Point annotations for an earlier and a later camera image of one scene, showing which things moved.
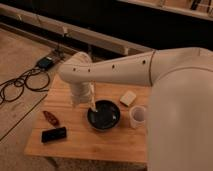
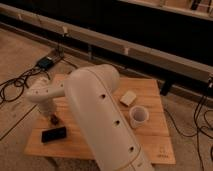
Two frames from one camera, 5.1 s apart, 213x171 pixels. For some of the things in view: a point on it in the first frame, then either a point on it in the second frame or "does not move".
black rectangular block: x=53 y=134 does not move
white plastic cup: x=137 y=115 does not move
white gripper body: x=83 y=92 to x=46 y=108
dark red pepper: x=50 y=118 does not move
